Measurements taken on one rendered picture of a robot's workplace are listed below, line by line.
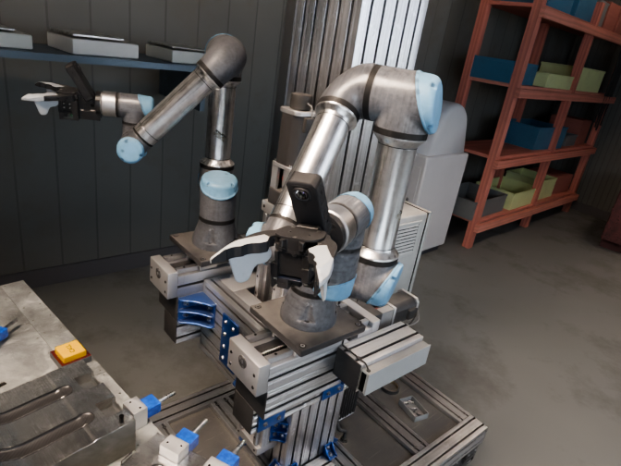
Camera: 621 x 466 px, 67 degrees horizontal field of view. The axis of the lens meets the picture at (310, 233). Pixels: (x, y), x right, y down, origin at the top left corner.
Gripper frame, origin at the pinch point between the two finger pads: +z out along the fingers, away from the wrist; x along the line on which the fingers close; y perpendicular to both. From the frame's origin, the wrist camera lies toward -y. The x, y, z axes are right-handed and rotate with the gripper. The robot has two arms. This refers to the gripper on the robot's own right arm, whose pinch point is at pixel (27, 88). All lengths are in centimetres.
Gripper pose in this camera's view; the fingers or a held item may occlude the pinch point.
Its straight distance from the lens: 167.0
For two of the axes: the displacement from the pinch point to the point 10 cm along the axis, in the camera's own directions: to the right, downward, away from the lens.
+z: -9.6, -0.3, -2.8
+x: -2.2, -5.3, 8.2
